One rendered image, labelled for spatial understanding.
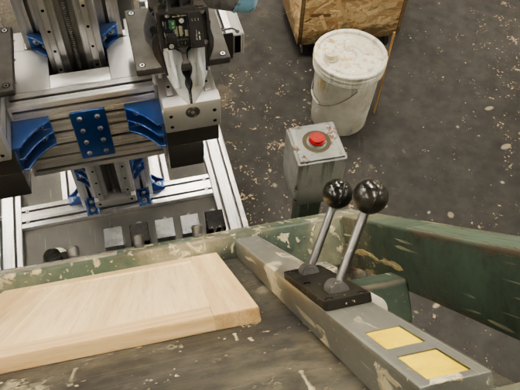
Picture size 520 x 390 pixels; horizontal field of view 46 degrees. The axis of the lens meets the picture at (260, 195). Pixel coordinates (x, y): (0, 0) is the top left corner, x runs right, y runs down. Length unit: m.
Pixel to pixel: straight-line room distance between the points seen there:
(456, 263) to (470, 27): 2.62
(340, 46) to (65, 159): 1.31
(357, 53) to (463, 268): 1.80
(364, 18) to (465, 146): 0.74
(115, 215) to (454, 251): 1.54
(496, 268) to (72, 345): 0.51
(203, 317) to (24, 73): 1.04
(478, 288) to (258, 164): 1.84
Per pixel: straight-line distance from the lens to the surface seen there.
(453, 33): 3.37
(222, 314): 0.77
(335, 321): 0.58
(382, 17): 3.02
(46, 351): 0.78
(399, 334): 0.52
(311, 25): 2.92
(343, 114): 2.62
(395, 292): 1.06
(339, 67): 2.50
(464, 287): 0.88
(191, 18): 0.86
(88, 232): 2.21
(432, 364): 0.45
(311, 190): 1.51
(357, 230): 0.65
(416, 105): 2.94
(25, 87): 1.63
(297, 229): 1.35
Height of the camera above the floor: 2.04
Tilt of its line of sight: 55 degrees down
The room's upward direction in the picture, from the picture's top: 3 degrees clockwise
